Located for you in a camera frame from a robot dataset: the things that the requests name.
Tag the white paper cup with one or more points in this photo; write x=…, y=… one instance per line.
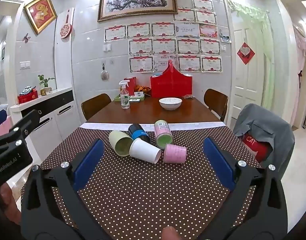
x=143, y=150

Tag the small dark packet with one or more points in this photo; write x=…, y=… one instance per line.
x=188, y=96

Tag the small potted plant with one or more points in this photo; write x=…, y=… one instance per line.
x=45, y=83

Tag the pink cloth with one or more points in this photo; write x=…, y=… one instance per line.
x=1, y=128

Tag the framed plum blossom painting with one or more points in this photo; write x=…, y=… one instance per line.
x=137, y=0

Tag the clear spray bottle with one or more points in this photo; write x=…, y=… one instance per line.
x=124, y=97

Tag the black and blue cup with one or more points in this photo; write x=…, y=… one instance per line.
x=137, y=132

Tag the pink cup with green inside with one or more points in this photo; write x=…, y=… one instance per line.
x=163, y=132

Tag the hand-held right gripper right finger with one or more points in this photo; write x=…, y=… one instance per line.
x=219, y=166

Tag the white door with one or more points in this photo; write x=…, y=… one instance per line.
x=245, y=90

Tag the brown polka dot tablecloth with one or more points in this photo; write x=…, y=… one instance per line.
x=143, y=195

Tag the pale green cup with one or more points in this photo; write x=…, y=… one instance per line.
x=120, y=143

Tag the hanging wall brush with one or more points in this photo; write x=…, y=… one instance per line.
x=104, y=75

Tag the grey jacket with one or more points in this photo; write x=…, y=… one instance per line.
x=265, y=122

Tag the group of wall certificates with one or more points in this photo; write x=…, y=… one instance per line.
x=165, y=46

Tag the green tray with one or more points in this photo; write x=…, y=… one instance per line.
x=117, y=97

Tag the person's right hand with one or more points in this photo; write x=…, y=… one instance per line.
x=171, y=233

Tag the small red box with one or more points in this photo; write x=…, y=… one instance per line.
x=130, y=86

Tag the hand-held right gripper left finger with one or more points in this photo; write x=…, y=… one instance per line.
x=89, y=166

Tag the red diamond door decoration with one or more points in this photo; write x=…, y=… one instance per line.
x=245, y=53

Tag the pink curtain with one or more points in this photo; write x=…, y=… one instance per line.
x=301, y=80

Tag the red printed cushion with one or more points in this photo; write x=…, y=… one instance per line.
x=258, y=146

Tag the white double wall switch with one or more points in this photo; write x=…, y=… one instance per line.
x=25, y=65

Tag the small wall photo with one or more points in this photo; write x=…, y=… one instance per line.
x=225, y=38

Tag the orange snacks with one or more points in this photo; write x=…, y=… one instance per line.
x=142, y=88

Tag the red tin box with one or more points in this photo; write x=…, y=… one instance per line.
x=27, y=96

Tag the red and gold framed picture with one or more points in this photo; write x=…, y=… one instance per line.
x=40, y=13

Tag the white sideboard cabinet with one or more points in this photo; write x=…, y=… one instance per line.
x=50, y=120

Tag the white bowl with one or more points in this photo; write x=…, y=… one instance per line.
x=170, y=103

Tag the green sheer curtain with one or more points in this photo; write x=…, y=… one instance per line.
x=264, y=42

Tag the butterfly wall decoration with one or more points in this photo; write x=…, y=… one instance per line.
x=26, y=37

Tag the white labelled box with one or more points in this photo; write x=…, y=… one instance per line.
x=139, y=94

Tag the red gift bag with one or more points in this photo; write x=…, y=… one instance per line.
x=171, y=86

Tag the white light switch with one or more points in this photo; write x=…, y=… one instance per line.
x=107, y=47

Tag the plain pink cup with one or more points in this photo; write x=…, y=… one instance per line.
x=175, y=153

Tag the red round hanging ornament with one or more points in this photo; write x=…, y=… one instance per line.
x=65, y=28

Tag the wooden chair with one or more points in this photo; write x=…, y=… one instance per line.
x=216, y=101
x=95, y=106

